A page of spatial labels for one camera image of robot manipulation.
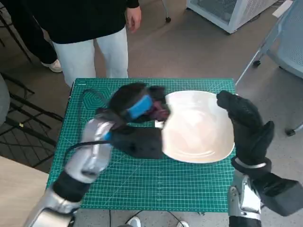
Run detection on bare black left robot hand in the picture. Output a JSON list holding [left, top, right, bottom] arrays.
[[107, 82, 171, 124]]

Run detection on person's left hand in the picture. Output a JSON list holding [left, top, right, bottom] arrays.
[[125, 6, 143, 33]]

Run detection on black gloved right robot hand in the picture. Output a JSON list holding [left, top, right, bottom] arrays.
[[216, 90, 275, 171]]

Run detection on red toy grape bunch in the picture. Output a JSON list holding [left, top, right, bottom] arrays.
[[148, 100, 170, 122]]

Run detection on white square plate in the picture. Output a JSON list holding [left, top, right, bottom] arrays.
[[153, 91, 235, 164]]

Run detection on rolling chair base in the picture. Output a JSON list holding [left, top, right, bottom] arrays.
[[160, 0, 171, 24]]

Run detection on person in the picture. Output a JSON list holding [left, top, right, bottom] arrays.
[[23, 0, 143, 87], [0, 0, 62, 73]]

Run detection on green cutting mat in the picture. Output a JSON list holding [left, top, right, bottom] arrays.
[[47, 78, 237, 210]]

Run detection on white glass-front cabinet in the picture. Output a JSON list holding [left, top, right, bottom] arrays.
[[186, 0, 279, 35]]

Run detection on grey mesh chair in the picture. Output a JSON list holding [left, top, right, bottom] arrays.
[[235, 0, 303, 137]]

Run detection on grey rounded seat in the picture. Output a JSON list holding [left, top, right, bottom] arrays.
[[0, 75, 11, 125]]

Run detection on light wooden desk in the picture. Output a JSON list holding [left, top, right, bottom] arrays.
[[0, 156, 50, 227]]

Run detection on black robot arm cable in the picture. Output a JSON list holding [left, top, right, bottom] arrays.
[[63, 87, 112, 166]]

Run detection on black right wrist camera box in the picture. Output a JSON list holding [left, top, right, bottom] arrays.
[[257, 174, 300, 217]]

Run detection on black wire rack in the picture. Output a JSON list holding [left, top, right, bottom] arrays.
[[0, 73, 63, 166]]

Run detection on black floor cable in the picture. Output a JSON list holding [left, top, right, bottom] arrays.
[[107, 209, 181, 227]]

